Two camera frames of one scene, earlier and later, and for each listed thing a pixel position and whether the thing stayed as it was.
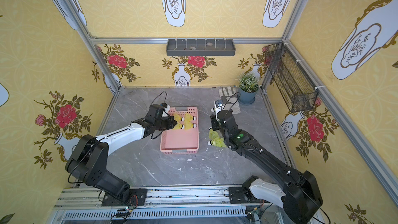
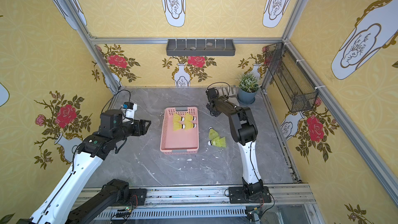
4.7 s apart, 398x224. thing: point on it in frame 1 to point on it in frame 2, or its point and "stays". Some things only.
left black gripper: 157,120 to 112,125
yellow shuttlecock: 212,134 stays
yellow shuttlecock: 178,126 stays
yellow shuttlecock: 179,118 stays
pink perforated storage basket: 181,141 stays
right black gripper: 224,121 to 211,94
